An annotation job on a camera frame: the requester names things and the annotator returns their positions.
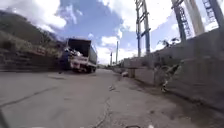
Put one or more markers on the short utility pole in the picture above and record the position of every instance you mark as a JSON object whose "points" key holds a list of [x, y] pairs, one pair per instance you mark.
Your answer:
{"points": [[111, 58]]}

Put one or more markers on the grassy hillside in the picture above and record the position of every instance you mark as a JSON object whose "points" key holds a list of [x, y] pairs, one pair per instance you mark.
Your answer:
{"points": [[23, 40]]}

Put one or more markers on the grey concrete road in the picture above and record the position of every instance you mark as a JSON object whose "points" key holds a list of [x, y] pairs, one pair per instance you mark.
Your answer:
{"points": [[66, 100]]}

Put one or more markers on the robot's own part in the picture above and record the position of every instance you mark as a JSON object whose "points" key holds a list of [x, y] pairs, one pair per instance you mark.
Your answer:
{"points": [[150, 126]]}

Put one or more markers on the grey concrete block wall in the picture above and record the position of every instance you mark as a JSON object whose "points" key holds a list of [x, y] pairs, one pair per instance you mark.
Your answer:
{"points": [[200, 76]]}

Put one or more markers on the white box truck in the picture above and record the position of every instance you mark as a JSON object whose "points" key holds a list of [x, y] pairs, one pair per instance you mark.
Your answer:
{"points": [[81, 55]]}

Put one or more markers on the steel lattice tower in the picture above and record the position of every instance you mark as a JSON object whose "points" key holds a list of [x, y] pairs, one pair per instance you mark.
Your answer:
{"points": [[181, 20]]}

